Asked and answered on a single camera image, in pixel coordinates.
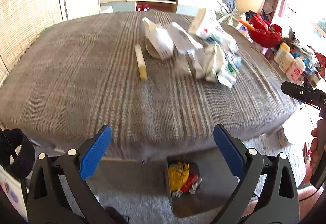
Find yellow paper tube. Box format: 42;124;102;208
134;44;148;81

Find yellow capped white bottle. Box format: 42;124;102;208
274;42;291;64

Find white green medicine packet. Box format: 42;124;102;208
217;46;242;89

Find person's right hand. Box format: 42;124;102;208
310;126;320;169

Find black trash bin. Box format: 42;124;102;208
165;148;238;218

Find white black line paper bag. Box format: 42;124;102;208
202;43;225;83

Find red cylindrical can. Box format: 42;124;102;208
180;174;199;193

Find pink label white bottle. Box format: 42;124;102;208
286;57;306;82

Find red plastic basket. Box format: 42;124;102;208
248;13;282;48

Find yellow paper bag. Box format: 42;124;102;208
168;162;189;192

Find grey plaid tablecloth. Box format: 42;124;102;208
1;12;298;160

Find white cream bottle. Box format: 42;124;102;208
279;53;294;73

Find white paper cup trash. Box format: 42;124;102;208
142;17;174;61

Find long white medicine box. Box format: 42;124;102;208
188;8;236;46

